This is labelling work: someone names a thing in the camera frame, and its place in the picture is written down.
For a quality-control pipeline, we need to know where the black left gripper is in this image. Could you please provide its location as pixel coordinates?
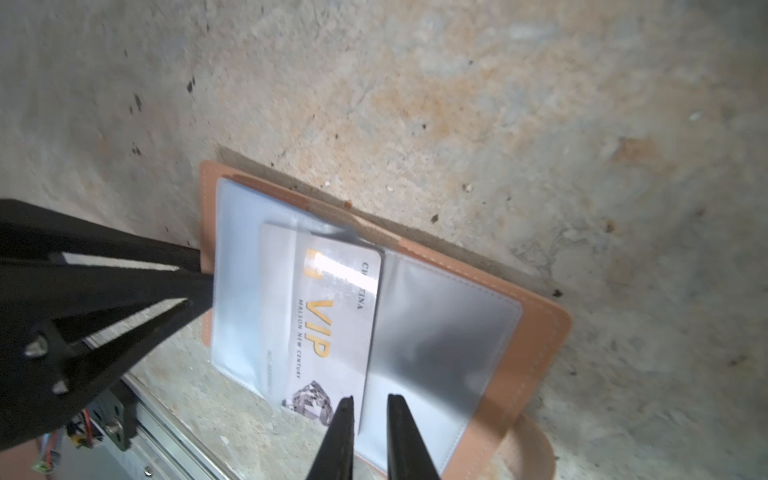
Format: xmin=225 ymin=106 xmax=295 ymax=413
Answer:
xmin=1 ymin=199 xmax=213 ymax=450

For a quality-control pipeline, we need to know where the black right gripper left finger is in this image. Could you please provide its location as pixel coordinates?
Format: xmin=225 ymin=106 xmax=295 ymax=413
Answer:
xmin=306 ymin=397 xmax=355 ymax=480

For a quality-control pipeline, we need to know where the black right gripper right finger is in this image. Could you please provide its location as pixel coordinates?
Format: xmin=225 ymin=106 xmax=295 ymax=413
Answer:
xmin=387 ymin=394 xmax=440 ymax=480

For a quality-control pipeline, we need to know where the pink leather card holder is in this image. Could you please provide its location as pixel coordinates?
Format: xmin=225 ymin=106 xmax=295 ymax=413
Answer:
xmin=199 ymin=161 xmax=572 ymax=479

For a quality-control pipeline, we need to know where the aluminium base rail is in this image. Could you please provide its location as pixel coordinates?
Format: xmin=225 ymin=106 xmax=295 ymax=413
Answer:
xmin=32 ymin=376 xmax=238 ymax=480

